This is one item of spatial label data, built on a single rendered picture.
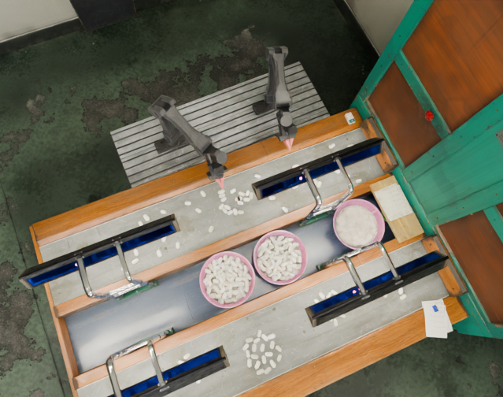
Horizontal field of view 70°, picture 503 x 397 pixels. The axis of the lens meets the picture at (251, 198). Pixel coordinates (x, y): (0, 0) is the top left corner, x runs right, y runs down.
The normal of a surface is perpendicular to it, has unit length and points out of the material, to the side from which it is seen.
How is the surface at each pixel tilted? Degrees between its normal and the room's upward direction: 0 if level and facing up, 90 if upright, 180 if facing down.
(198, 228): 0
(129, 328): 0
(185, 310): 0
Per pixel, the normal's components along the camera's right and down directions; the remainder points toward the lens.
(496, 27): -0.92, 0.36
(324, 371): 0.05, -0.27
